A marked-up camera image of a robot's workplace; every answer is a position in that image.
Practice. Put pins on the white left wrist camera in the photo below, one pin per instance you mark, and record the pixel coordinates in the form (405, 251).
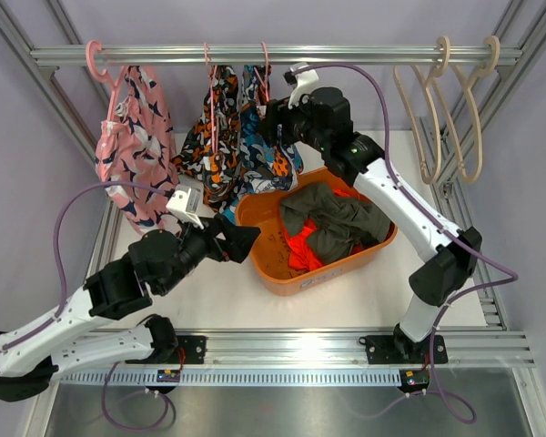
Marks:
(183, 205)

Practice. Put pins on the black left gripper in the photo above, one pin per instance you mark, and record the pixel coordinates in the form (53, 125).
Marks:
(237, 242)

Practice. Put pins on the orange black camouflage shorts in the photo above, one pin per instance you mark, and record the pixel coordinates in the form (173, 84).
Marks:
(210, 152)

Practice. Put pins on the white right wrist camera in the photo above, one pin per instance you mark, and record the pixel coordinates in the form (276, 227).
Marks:
(303, 79)

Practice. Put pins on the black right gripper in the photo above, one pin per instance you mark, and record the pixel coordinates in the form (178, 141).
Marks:
(278, 114)

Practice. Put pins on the pink hanger with camouflage shorts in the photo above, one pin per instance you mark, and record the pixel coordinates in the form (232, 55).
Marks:
(211, 76)

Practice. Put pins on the bright orange shorts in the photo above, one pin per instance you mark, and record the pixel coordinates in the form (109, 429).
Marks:
(302, 250)

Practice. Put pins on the pink hanger with blue shorts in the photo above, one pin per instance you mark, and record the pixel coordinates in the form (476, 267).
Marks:
(264, 79)

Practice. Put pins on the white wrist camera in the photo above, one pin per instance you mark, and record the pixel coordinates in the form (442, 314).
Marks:
(183, 205)
(303, 79)

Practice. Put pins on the white slotted cable duct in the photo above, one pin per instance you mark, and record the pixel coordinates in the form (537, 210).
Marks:
(198, 377)

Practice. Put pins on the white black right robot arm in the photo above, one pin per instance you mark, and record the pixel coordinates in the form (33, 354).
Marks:
(447, 252)

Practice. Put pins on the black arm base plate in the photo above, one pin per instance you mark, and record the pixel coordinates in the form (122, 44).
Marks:
(387, 349)

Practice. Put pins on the blue orange patterned shorts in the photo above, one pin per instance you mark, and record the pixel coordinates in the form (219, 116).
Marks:
(263, 168)

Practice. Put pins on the pink hanger with shark shorts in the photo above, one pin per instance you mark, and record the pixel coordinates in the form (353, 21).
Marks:
(107, 73)

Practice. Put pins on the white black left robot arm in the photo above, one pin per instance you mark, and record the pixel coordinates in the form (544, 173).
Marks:
(55, 345)

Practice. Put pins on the pink shark print shorts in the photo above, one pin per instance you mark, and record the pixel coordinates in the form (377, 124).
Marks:
(137, 146)

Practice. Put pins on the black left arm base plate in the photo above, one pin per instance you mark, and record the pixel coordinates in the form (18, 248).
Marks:
(191, 347)

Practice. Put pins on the olive green shorts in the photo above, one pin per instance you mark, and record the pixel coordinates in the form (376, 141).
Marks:
(336, 218)

